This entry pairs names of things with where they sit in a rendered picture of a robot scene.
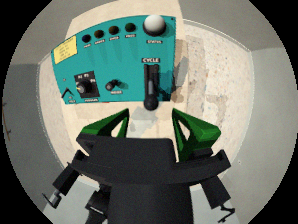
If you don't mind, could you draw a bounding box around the teal control console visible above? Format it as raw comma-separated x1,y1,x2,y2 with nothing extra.
51,14,176,111

